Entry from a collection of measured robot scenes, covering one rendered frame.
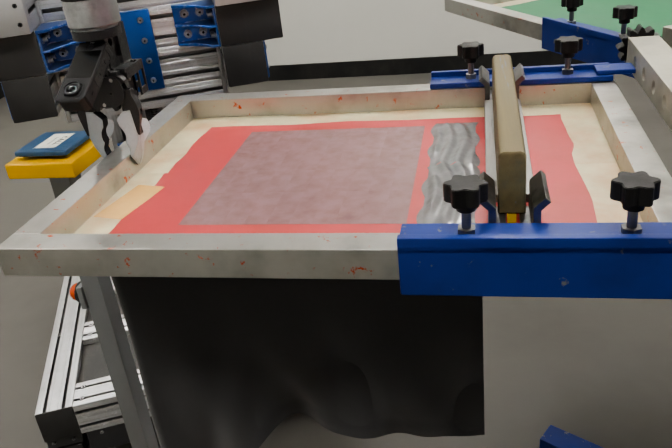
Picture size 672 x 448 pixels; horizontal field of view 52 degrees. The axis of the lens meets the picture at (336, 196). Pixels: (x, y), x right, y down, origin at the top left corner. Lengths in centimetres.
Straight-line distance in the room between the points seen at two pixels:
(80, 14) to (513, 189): 64
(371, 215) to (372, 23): 403
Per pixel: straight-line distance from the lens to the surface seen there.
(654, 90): 115
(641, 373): 217
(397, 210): 89
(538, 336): 225
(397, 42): 489
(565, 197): 92
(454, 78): 125
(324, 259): 75
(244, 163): 109
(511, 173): 79
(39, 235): 92
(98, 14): 106
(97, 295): 144
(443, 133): 112
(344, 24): 491
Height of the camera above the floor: 136
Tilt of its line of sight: 25 degrees down
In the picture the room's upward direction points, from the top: 7 degrees counter-clockwise
